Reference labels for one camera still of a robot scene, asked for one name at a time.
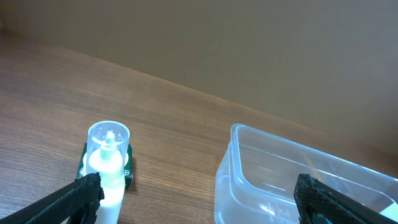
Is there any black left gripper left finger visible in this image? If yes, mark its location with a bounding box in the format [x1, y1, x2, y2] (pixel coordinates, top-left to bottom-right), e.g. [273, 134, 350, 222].
[1, 173, 104, 224]

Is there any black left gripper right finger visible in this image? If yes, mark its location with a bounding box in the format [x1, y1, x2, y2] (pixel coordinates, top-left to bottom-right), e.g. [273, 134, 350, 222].
[294, 174, 395, 224]

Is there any blue yellow VapoDrops box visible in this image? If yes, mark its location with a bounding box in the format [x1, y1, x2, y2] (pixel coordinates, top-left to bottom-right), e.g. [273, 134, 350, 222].
[380, 203, 398, 222]

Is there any clear plastic container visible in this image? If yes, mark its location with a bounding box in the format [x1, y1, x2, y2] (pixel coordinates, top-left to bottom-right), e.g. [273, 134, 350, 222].
[215, 123, 397, 223]

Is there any white bottle clear cap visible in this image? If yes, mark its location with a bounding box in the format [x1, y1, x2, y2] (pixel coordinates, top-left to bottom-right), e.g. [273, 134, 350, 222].
[85, 121, 130, 224]

